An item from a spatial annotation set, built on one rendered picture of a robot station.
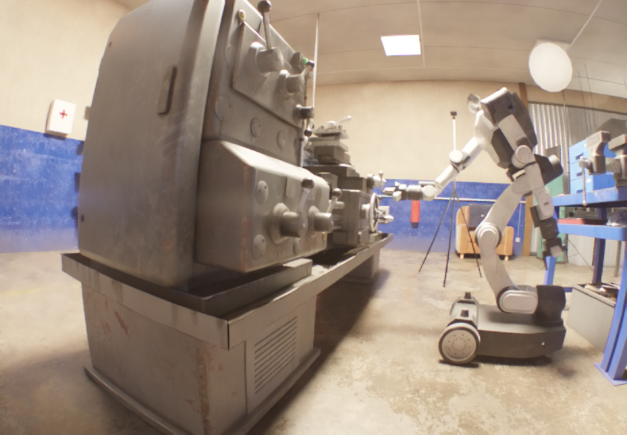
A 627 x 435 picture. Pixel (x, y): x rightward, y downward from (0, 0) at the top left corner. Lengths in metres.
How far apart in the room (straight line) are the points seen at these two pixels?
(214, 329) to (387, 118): 5.80
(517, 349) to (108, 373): 1.68
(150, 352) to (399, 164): 5.52
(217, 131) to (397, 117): 5.56
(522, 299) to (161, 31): 1.76
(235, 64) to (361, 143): 5.41
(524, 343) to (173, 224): 1.47
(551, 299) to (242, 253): 1.46
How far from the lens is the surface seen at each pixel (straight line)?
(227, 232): 0.65
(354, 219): 1.56
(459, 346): 1.51
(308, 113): 1.10
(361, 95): 6.44
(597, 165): 1.54
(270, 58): 0.86
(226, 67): 0.80
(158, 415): 1.03
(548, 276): 2.47
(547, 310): 1.70
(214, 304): 0.77
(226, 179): 0.66
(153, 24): 0.90
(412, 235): 5.85
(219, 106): 0.75
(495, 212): 1.60
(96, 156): 0.92
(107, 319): 1.05
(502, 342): 1.55
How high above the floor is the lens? 0.69
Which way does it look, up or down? 2 degrees up
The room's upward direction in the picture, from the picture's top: 3 degrees clockwise
